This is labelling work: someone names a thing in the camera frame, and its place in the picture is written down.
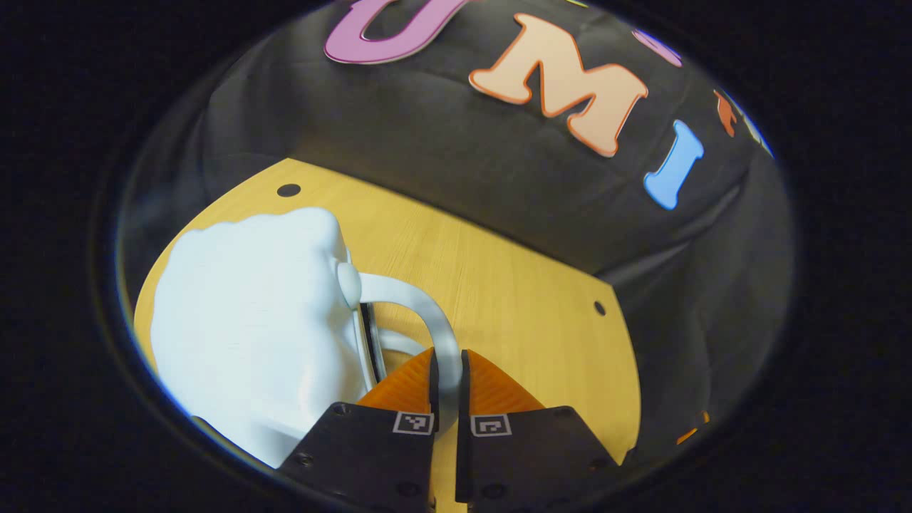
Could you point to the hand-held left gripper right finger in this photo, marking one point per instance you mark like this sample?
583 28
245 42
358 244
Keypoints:
464 395

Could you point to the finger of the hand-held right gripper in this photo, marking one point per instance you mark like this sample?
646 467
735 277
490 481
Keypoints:
687 434

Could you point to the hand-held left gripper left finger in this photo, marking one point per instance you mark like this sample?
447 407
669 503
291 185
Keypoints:
434 392

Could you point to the light blue suitcase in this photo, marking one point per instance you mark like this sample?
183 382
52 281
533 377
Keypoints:
249 320

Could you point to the black backdrop cloth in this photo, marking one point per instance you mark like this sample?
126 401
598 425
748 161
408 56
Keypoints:
499 178

